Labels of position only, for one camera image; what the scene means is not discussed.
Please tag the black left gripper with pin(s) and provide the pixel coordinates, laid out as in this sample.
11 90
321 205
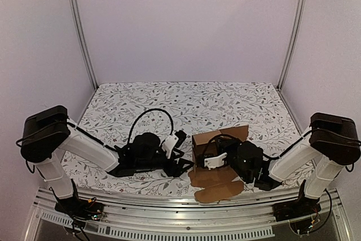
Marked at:
177 171

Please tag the brown cardboard box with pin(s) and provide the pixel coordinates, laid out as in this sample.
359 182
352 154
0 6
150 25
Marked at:
211 175

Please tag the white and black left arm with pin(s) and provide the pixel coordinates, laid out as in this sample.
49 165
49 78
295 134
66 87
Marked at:
51 130

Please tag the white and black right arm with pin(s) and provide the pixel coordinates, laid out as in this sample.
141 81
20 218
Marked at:
332 138

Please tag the floral patterned table mat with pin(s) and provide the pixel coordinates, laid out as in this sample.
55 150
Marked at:
122 109

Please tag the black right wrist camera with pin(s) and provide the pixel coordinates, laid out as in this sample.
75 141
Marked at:
216 151

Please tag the aluminium front rail base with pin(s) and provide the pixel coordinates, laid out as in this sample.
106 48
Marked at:
147 217

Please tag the right aluminium frame post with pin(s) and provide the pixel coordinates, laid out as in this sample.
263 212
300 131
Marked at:
291 44

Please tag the aluminium frame post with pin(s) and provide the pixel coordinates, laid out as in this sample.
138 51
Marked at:
83 44
291 44

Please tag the left aluminium frame post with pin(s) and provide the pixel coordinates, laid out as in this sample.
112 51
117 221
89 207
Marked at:
83 44

